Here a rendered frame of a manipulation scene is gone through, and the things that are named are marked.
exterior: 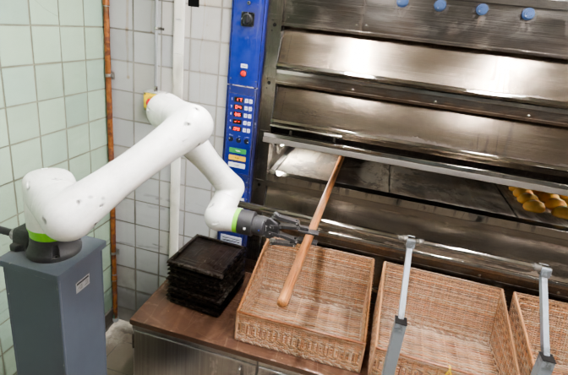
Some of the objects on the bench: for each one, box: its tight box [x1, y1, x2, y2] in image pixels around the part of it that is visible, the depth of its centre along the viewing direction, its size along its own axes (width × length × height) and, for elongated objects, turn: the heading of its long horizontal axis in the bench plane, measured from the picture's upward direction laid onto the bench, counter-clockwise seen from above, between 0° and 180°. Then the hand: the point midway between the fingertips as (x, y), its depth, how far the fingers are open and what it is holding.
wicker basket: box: [234, 236, 375, 373], centre depth 191 cm, size 49×56×28 cm
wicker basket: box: [368, 261, 522, 375], centre depth 180 cm, size 49×56×28 cm
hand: (308, 236), depth 148 cm, fingers closed on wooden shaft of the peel, 3 cm apart
